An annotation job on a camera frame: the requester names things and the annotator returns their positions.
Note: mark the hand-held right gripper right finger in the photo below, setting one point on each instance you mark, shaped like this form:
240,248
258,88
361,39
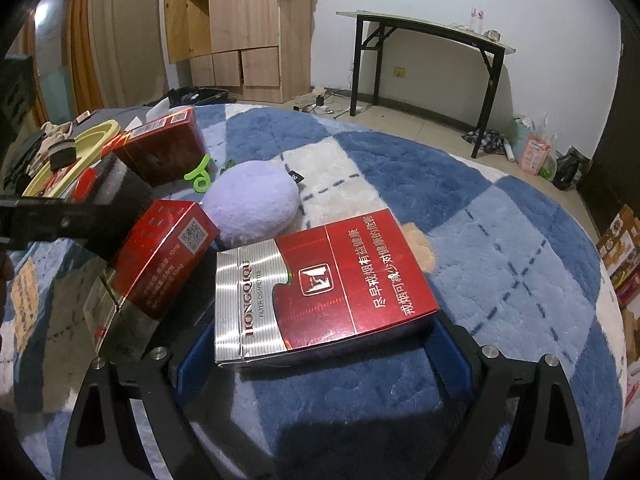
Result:
468,365

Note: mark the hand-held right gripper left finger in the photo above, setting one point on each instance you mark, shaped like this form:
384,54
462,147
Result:
192,366

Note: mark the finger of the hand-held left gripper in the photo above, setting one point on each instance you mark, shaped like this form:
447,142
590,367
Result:
45,220

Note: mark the yellow plastic basin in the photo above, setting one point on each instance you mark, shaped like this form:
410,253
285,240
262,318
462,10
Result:
95,140

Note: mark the red cigarette pack square code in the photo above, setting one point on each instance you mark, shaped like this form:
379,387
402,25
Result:
160,260

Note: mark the dark red cigarette pack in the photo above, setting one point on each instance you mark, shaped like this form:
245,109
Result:
165,147

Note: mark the large red cigarette carton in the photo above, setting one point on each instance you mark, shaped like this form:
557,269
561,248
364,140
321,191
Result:
320,290

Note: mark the purple plush puff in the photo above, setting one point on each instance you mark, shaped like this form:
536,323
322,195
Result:
255,200

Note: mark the black sponge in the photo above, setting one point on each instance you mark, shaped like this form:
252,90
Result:
62,155

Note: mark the dark grey block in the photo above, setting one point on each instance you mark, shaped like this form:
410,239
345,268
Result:
120,185

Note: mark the beige cloth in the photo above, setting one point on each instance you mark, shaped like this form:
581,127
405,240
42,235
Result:
55,131

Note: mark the blue and white plaid blanket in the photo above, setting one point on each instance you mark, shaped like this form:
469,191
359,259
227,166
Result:
450,240

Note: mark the green plastic clip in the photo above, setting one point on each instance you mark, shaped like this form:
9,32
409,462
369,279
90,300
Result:
196,177

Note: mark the white tissue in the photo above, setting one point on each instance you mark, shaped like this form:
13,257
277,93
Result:
157,109

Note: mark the black suitcase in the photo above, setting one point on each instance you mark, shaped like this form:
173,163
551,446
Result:
200,96

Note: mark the beige curtain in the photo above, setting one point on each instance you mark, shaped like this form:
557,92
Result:
120,30

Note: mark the black plastic bag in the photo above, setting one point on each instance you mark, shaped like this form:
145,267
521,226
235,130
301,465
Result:
570,167

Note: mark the pink plastic bag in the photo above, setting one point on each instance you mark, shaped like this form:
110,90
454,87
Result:
534,152

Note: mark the plaid cloth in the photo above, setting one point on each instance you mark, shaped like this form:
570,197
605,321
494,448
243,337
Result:
487,141

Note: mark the wooden wardrobe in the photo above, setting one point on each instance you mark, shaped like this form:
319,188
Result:
245,25

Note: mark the black folding table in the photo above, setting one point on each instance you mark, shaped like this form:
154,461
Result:
425,27

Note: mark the clear bottle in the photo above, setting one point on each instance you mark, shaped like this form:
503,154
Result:
477,19

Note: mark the wall outlet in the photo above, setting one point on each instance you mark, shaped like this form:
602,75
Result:
399,72

